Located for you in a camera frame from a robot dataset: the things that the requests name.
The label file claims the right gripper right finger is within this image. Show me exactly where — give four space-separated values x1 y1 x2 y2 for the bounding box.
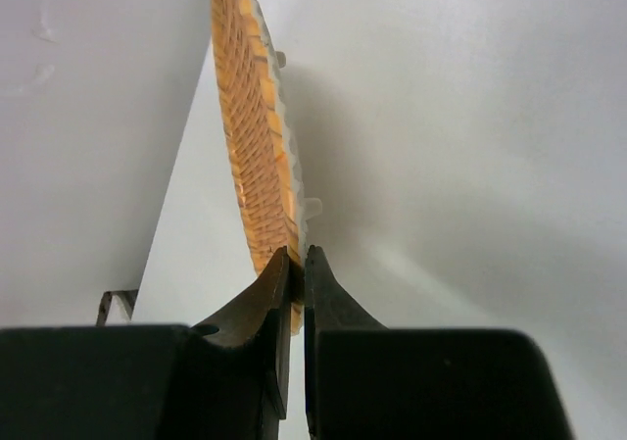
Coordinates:
305 246 573 439

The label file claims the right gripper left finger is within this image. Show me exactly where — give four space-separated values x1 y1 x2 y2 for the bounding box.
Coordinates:
1 249 290 439

